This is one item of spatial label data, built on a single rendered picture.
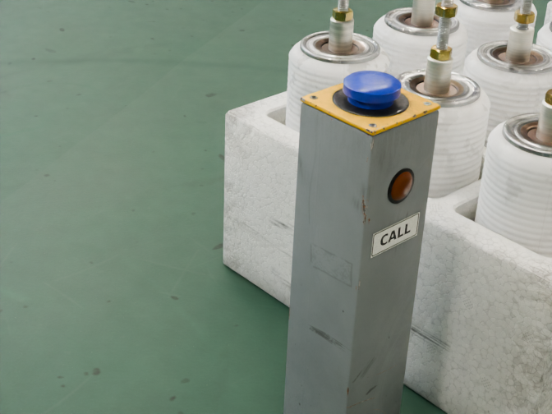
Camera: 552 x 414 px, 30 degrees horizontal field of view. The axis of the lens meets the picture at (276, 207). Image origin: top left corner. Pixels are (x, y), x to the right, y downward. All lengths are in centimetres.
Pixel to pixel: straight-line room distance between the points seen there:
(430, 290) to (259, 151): 22
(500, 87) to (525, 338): 25
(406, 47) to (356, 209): 35
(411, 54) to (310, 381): 36
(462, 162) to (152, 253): 38
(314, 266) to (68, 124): 70
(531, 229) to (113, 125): 72
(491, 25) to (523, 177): 33
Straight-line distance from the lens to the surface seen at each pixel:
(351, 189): 71
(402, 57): 103
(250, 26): 175
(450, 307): 88
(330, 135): 71
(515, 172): 82
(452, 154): 89
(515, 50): 99
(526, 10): 98
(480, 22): 112
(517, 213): 84
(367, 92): 70
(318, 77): 95
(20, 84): 154
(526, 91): 97
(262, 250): 104
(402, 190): 72
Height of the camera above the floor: 61
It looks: 30 degrees down
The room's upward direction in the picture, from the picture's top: 3 degrees clockwise
